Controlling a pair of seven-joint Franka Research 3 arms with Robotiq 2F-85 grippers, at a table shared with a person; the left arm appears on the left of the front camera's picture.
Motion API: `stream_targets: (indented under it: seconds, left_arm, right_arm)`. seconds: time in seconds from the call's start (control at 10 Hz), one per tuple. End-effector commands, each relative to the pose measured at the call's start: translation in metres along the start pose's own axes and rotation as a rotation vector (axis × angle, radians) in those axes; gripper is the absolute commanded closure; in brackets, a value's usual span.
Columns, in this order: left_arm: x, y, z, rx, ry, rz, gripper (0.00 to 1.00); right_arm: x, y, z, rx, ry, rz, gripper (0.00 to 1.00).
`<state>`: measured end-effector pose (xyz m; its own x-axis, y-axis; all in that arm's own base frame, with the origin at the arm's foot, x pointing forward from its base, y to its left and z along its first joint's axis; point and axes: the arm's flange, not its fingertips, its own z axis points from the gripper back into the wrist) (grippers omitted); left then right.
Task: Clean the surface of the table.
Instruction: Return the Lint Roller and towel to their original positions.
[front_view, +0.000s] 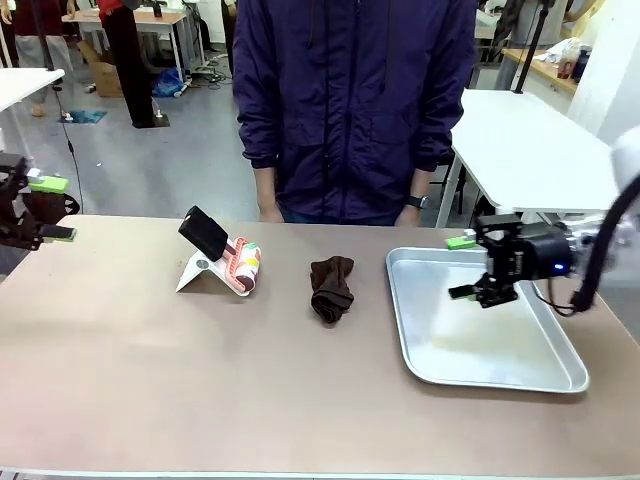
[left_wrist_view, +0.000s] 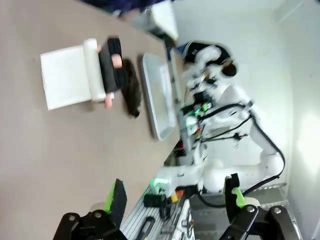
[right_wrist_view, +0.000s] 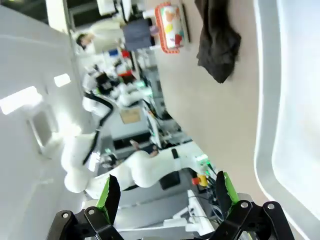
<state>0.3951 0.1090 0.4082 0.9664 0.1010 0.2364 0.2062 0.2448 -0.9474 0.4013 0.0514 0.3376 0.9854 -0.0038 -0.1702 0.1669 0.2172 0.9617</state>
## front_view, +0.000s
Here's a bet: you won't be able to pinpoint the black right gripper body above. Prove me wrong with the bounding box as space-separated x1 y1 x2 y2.
473 213 575 309

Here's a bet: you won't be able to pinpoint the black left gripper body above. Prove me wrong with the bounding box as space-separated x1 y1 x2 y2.
0 153 46 251

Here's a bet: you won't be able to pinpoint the brown cloth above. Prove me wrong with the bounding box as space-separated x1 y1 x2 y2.
309 255 356 327

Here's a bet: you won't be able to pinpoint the person's left forearm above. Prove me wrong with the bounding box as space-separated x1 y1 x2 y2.
409 167 437 199

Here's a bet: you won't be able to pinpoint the person's right forearm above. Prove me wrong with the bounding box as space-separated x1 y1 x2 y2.
253 167 279 201

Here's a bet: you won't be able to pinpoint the person's left hand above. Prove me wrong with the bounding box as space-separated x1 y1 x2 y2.
394 204 427 228

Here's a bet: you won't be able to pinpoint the person's right hand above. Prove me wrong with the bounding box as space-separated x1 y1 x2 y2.
257 198 284 223

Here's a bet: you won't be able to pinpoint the metal tray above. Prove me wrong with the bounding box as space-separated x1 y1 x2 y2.
384 246 590 394

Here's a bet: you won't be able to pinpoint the blue floor mat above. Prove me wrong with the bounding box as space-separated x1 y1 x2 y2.
62 109 109 124

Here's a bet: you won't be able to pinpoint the small white table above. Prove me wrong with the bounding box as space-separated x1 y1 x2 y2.
0 67 66 151

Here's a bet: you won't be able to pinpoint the large white table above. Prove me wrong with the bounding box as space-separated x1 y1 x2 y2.
434 88 624 229

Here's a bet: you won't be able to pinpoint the blue jeans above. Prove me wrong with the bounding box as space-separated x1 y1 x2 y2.
279 208 401 227

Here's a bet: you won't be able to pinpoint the cardboard box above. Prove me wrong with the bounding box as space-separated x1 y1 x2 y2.
76 39 125 99

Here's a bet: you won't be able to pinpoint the bystander in grey trousers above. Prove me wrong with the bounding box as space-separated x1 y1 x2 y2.
0 0 79 117

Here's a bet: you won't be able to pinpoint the black rectangular brush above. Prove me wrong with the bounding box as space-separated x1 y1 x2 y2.
178 205 230 263

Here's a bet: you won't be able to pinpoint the bystander in black trousers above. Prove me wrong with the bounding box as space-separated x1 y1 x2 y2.
96 0 172 130

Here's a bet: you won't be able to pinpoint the white folded stand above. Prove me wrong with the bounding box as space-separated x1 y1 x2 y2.
175 252 251 299

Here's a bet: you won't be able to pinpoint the blue plastic bag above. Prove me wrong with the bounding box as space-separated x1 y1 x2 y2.
151 68 187 99

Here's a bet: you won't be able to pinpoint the pink ribbed roller holder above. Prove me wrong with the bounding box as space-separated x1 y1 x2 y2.
224 237 251 292

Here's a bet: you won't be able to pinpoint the person in purple jacket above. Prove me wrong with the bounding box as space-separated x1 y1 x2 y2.
232 0 477 224

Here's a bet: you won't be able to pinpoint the light wood bench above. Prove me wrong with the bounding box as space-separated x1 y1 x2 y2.
501 47 582 95

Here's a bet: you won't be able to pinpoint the pink patterned rolled cloth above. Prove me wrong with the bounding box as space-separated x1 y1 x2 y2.
234 242 264 292

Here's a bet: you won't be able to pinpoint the dark blue bottle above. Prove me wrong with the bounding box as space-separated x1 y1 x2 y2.
573 44 595 84

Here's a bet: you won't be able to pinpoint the wooden top desk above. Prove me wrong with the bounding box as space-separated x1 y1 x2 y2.
60 8 207 86

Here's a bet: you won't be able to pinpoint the white plastic bag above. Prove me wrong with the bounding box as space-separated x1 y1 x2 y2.
538 37 582 65

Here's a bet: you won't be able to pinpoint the black tripod pole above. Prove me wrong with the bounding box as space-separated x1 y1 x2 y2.
512 0 552 96

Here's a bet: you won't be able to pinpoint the thin black hanging cable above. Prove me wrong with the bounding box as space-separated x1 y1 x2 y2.
49 84 87 214

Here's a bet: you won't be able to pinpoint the silver right wrist mount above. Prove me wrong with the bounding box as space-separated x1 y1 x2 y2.
564 222 604 279

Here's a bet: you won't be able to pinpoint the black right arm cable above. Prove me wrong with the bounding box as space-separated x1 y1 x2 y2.
544 174 640 317

